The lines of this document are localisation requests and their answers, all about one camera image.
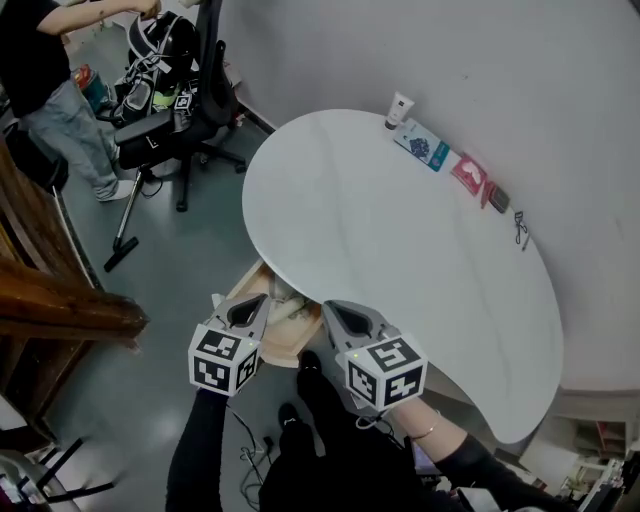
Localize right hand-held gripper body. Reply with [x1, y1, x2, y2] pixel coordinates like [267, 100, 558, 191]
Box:
[333, 331, 430, 414]

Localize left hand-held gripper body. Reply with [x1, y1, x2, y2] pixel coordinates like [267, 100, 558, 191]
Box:
[187, 318, 263, 399]

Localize cream hair dryer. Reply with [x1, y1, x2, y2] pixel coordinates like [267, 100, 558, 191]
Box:
[267, 279, 322, 326]

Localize large wooden drawer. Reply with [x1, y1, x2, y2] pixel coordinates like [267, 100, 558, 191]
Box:
[219, 258, 326, 371]

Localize person's left forearm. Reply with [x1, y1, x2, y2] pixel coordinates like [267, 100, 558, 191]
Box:
[165, 387, 230, 512]

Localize person's right forearm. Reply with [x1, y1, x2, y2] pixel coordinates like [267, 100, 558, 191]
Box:
[392, 399, 576, 512]

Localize white curved desk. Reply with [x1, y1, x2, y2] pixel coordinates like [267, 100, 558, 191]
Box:
[241, 108, 566, 446]

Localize person's right black shoe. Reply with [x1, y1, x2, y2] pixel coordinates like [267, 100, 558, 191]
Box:
[296, 349, 323, 375]

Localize person's black shoe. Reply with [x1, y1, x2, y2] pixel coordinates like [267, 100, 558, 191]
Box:
[296, 349, 323, 375]
[276, 401, 302, 430]

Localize person's left black shoe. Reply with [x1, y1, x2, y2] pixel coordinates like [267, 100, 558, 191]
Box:
[276, 401, 302, 430]

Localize person's legs black trousers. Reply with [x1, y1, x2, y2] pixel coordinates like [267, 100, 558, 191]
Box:
[258, 368, 454, 512]

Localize vacuum cleaner wand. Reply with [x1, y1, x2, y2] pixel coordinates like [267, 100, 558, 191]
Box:
[102, 166, 145, 274]

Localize dark wooden furniture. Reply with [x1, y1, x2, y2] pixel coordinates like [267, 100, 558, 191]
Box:
[0, 133, 151, 442]

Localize black eyelash curler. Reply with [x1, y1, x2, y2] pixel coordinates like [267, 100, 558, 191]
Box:
[513, 210, 532, 253]

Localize red packet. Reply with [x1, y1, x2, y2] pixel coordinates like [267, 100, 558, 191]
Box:
[450, 151, 497, 210]

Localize blue card packet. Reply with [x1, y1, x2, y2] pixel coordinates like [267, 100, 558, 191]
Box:
[393, 117, 452, 174]

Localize black office chair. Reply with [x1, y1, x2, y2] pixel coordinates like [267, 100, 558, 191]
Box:
[113, 0, 248, 213]

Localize white cosmetic tube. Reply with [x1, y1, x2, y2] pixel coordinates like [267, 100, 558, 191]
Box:
[383, 90, 416, 133]

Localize grey wooden shelf unit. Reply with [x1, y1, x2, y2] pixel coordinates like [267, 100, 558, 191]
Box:
[518, 387, 640, 502]

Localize white chair black legs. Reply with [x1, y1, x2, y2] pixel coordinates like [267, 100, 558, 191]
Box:
[0, 436, 120, 512]

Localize black bin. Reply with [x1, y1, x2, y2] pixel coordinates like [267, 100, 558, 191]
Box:
[3, 123, 70, 195]

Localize teal bucket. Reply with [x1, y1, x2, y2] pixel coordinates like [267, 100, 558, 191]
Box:
[73, 63, 115, 115]

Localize black helmet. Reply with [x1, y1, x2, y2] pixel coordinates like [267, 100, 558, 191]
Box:
[147, 13, 200, 79]

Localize thin gold bracelet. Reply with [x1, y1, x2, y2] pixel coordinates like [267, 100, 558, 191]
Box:
[411, 409, 442, 441]

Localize black floor cable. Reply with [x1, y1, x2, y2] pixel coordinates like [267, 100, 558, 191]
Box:
[226, 403, 275, 497]

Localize grey shoulder strap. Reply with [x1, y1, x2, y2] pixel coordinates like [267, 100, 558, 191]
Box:
[457, 485, 546, 512]

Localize black bag pile with straps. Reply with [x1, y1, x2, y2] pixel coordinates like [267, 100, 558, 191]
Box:
[109, 19, 174, 127]

